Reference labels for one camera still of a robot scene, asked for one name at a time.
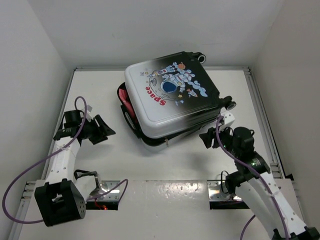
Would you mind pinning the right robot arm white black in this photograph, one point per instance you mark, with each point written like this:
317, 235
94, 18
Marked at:
254, 183

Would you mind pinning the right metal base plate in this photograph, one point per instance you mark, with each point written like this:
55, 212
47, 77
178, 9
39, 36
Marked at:
218, 192

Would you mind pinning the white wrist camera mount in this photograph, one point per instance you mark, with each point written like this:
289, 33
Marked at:
226, 121
88, 110

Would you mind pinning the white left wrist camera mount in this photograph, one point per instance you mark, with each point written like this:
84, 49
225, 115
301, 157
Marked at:
88, 110

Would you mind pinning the metal base plate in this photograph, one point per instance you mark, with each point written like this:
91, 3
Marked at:
218, 192
109, 191

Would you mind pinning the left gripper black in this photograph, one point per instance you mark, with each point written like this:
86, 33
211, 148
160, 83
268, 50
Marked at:
106, 130

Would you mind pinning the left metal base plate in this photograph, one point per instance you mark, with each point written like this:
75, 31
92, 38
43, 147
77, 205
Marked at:
109, 191

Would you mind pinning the pink patterned garment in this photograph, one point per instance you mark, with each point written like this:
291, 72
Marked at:
123, 96

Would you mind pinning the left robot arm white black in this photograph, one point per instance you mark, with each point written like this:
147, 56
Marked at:
64, 195

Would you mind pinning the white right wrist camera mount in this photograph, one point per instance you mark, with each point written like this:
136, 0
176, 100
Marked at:
226, 121

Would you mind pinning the grey lined suitcase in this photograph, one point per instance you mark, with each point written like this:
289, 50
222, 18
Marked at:
172, 96

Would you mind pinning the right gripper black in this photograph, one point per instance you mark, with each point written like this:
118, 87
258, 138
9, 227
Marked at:
207, 137

